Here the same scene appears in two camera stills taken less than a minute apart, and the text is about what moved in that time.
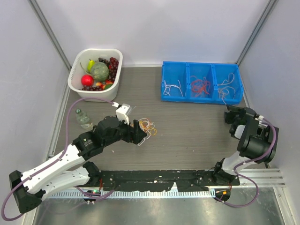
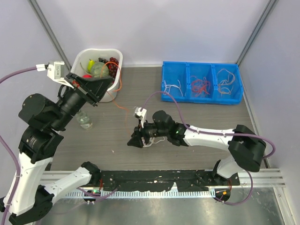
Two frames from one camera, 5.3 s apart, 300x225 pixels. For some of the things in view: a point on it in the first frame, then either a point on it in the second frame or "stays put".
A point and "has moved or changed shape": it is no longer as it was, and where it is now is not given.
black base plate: (164, 180) stays put
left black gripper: (134, 134) to (93, 89)
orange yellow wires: (147, 127) has moved or changed shape
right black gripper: (233, 110) to (139, 132)
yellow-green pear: (91, 63) stays put
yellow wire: (228, 80) has moved or changed shape
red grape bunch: (113, 66) stays put
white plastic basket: (77, 71) stays put
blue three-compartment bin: (201, 82) stays put
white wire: (167, 88) stays put
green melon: (101, 71) stays put
